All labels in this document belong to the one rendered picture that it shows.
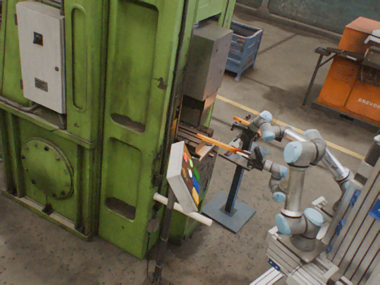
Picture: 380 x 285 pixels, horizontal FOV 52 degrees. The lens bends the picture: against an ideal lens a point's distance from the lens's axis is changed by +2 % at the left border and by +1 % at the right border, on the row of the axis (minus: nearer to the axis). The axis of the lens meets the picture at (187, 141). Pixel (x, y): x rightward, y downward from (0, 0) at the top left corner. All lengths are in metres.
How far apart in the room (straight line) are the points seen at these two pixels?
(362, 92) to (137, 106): 4.11
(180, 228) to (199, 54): 1.46
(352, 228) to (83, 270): 1.90
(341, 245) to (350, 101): 3.81
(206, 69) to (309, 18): 7.98
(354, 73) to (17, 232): 4.66
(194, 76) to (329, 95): 3.91
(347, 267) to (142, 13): 1.89
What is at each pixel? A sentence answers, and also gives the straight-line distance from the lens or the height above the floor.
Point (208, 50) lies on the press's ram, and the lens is 2.36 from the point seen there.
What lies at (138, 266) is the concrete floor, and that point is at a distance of 3.16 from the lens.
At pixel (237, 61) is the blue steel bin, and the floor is 0.29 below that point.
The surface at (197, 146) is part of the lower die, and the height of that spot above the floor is 0.98.
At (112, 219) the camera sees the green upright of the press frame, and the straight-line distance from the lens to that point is 3.11.
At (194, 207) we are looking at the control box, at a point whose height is 0.98.
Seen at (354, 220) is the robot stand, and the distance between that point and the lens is 2.40.
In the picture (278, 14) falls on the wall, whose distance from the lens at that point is 10.52.
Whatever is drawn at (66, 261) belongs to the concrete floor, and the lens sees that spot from 3.20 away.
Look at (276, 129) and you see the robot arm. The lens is 2.51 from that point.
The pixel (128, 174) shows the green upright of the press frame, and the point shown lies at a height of 0.71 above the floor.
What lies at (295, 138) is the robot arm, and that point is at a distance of 2.41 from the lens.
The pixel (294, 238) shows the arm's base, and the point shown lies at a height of 0.86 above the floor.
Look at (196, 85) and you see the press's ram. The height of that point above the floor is 1.46.
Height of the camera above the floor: 2.47
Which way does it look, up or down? 33 degrees down
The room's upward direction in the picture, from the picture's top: 11 degrees clockwise
